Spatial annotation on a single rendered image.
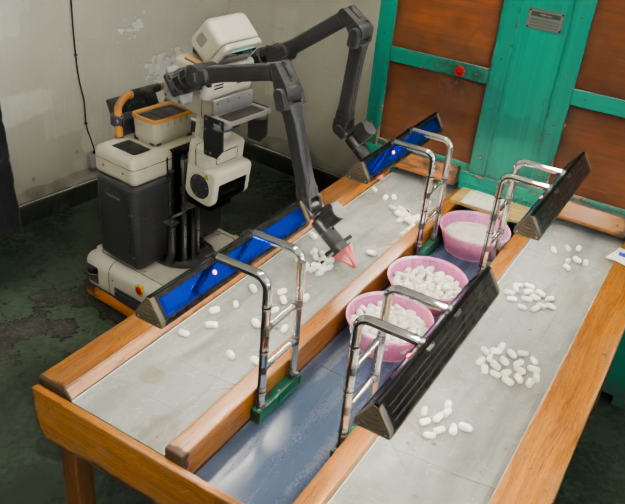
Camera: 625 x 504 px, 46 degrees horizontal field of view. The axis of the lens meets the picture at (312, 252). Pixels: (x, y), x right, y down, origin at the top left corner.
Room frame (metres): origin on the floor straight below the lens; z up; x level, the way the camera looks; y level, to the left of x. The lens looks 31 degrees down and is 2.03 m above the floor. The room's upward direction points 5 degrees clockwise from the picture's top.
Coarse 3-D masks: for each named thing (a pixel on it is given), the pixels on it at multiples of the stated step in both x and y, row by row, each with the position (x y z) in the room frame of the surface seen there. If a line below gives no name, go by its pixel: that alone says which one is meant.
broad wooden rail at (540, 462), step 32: (608, 288) 2.08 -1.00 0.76; (608, 320) 1.89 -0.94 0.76; (576, 352) 1.71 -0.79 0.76; (608, 352) 1.72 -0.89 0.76; (576, 384) 1.56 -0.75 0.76; (544, 416) 1.42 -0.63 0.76; (576, 416) 1.43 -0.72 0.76; (544, 448) 1.31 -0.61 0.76; (512, 480) 1.19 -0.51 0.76; (544, 480) 1.20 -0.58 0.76
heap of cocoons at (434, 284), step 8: (400, 272) 2.09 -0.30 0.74; (408, 272) 2.11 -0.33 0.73; (416, 272) 2.10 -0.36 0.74; (424, 272) 2.11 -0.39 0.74; (432, 272) 2.14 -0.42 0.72; (440, 272) 2.12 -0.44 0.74; (392, 280) 2.06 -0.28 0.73; (400, 280) 2.06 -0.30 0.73; (408, 280) 2.05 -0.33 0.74; (416, 280) 2.05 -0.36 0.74; (424, 280) 2.08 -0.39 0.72; (432, 280) 2.07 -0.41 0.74; (440, 280) 2.07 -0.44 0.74; (448, 280) 2.08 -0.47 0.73; (416, 288) 2.01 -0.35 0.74; (424, 288) 2.02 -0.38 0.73; (432, 288) 2.01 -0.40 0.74; (440, 288) 2.03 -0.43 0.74; (448, 288) 2.02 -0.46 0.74; (456, 288) 2.03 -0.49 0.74; (432, 296) 1.97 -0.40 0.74; (440, 296) 1.99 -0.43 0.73; (448, 296) 1.99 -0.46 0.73
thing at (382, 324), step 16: (400, 288) 1.41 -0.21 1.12; (384, 304) 1.42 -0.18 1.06; (432, 304) 1.36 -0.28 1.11; (448, 304) 1.36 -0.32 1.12; (368, 320) 1.28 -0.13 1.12; (384, 320) 1.42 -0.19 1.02; (352, 336) 1.28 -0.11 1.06; (384, 336) 1.42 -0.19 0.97; (400, 336) 1.24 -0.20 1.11; (416, 336) 1.23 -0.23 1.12; (352, 352) 1.29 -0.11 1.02; (368, 352) 1.36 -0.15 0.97; (352, 368) 1.29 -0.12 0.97; (352, 384) 1.29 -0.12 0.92; (368, 384) 1.39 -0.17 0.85; (352, 400) 1.32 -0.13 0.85; (336, 448) 1.29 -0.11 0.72
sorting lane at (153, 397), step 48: (384, 192) 2.71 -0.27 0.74; (384, 240) 2.31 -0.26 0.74; (240, 288) 1.91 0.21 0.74; (288, 288) 1.93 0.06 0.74; (336, 288) 1.96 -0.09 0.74; (192, 336) 1.64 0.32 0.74; (240, 336) 1.66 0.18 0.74; (288, 336) 1.68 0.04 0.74; (96, 384) 1.41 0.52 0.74; (144, 384) 1.42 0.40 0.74; (192, 384) 1.44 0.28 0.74; (144, 432) 1.26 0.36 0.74
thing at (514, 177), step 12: (516, 168) 2.27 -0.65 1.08; (540, 168) 2.23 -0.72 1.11; (552, 168) 2.21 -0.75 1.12; (504, 180) 2.13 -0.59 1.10; (516, 180) 2.11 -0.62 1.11; (528, 180) 2.10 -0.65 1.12; (504, 204) 2.23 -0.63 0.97; (492, 216) 2.13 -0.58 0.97; (504, 216) 2.27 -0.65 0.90; (492, 228) 2.14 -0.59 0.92; (504, 228) 2.27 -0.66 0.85; (492, 240) 2.19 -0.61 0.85; (492, 252) 2.28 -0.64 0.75; (480, 264) 2.14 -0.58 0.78
